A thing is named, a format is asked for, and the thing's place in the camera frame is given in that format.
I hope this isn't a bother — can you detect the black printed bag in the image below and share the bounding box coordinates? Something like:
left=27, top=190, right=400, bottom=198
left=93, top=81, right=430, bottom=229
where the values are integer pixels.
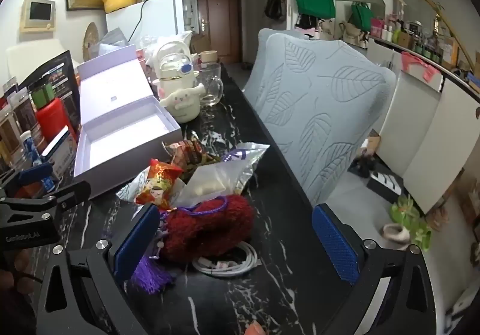
left=19, top=50, right=81, bottom=133

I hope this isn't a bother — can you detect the white cable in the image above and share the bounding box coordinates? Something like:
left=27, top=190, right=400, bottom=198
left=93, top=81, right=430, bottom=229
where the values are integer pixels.
left=192, top=240, right=259, bottom=277

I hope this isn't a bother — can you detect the white fridge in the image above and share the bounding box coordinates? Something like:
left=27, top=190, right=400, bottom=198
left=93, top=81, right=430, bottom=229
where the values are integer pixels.
left=105, top=0, right=185, bottom=47

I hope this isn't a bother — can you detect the beige cup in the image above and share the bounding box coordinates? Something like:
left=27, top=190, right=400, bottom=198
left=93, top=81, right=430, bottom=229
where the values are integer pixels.
left=197, top=50, right=219, bottom=65

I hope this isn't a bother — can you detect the red bottle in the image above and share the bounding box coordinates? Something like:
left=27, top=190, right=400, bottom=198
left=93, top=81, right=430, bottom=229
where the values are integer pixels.
left=35, top=98, right=79, bottom=150

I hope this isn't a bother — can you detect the glass mug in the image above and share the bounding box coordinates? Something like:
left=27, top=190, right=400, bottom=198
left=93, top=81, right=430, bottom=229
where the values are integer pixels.
left=193, top=64, right=224, bottom=107

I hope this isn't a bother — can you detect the clear packet with white contents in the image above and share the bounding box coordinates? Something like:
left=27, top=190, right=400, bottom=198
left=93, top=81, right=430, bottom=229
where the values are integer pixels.
left=172, top=162, right=256, bottom=208

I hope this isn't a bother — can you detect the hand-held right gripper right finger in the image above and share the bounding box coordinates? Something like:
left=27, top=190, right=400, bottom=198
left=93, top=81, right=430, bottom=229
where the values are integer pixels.
left=311, top=203, right=443, bottom=335

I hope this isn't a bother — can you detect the red fuzzy pouch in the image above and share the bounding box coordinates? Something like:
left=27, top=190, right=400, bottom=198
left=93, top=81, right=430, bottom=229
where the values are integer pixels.
left=161, top=194, right=256, bottom=264

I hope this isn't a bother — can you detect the white cabinet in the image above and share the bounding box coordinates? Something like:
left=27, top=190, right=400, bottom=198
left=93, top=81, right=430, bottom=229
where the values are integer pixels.
left=367, top=38, right=480, bottom=216

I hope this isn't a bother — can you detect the small green plant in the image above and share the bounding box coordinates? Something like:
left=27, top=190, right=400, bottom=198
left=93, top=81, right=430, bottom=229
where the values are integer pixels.
left=380, top=195, right=433, bottom=252

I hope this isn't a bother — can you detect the black and white box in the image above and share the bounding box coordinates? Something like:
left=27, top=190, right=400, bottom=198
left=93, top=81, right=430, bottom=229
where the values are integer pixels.
left=365, top=170, right=404, bottom=195

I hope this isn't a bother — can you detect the small blue bottle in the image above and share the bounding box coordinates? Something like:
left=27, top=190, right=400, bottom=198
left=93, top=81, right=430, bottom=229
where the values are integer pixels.
left=20, top=131, right=44, bottom=167

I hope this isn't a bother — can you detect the person's left hand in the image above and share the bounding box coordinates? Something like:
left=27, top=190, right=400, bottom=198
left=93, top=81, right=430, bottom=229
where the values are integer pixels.
left=0, top=248, right=40, bottom=300

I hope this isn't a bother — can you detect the silver purple-print packet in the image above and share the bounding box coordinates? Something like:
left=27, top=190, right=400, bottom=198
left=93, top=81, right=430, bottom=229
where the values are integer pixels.
left=221, top=142, right=271, bottom=195

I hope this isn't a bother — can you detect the brown spice jar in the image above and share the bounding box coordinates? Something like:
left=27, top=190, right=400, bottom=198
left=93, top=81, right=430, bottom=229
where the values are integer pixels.
left=0, top=106, right=23, bottom=171

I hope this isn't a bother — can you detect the round woven mat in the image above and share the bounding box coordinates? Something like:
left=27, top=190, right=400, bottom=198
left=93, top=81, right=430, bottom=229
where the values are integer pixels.
left=82, top=22, right=100, bottom=62

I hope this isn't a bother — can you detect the pink cloth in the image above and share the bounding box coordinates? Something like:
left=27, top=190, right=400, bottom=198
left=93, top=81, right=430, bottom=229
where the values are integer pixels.
left=400, top=52, right=443, bottom=82

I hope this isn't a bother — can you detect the grey paper bag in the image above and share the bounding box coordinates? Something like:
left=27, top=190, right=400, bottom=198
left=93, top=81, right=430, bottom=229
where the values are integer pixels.
left=98, top=28, right=130, bottom=56

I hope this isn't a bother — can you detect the grey leaf-pattern chair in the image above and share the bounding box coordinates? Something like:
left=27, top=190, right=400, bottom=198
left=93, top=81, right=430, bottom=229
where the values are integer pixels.
left=255, top=34, right=397, bottom=208
left=242, top=28, right=314, bottom=95

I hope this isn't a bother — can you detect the row of cosmetic bottles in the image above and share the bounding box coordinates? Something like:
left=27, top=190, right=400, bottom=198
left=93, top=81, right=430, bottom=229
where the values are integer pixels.
left=371, top=14, right=460, bottom=69

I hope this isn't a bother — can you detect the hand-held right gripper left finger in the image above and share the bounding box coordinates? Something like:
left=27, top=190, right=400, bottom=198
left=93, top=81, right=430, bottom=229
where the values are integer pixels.
left=35, top=203, right=162, bottom=335

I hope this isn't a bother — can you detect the dark-labelled spice jar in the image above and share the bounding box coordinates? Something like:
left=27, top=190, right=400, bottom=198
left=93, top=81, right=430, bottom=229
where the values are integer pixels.
left=11, top=91, right=47, bottom=155

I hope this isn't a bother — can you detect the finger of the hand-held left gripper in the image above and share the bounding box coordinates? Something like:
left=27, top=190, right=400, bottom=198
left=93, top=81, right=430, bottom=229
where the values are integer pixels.
left=0, top=161, right=54, bottom=197
left=22, top=180, right=92, bottom=213

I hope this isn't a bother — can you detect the green tote bag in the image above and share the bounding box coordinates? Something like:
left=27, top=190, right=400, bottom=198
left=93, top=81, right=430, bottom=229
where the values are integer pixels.
left=293, top=0, right=335, bottom=18

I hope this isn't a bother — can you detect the beige wall intercom panel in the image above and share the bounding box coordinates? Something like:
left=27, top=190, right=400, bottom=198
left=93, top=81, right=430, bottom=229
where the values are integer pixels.
left=19, top=0, right=56, bottom=33

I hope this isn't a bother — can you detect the white and blue box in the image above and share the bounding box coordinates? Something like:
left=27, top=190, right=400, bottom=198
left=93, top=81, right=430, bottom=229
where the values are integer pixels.
left=41, top=125, right=79, bottom=178

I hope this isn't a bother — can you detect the lilac gift box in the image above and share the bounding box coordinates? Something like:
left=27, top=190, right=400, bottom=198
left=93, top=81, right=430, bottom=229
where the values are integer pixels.
left=73, top=44, right=184, bottom=198

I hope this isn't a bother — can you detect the black kettle cord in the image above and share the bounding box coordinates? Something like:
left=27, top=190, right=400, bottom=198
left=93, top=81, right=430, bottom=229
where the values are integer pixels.
left=127, top=1, right=145, bottom=43

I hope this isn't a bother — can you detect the green-labelled jar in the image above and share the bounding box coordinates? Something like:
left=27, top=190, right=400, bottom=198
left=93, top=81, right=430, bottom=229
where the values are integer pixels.
left=30, top=82, right=55, bottom=108

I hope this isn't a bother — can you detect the brown door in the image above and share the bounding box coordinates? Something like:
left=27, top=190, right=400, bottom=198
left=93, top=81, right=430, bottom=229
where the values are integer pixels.
left=196, top=0, right=242, bottom=65

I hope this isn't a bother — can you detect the brown patterned snack packet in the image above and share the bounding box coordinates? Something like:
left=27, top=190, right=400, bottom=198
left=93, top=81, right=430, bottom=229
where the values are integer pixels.
left=165, top=140, right=222, bottom=174

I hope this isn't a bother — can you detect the cream bottle with plush dog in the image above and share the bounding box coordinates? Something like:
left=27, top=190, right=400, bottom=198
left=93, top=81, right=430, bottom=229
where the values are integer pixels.
left=152, top=41, right=207, bottom=124

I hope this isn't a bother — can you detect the white board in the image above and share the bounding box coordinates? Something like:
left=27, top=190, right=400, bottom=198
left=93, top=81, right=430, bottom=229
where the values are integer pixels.
left=5, top=38, right=64, bottom=84

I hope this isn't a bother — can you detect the red cartoon snack packet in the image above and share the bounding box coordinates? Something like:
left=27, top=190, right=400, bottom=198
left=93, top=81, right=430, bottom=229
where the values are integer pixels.
left=135, top=158, right=184, bottom=210

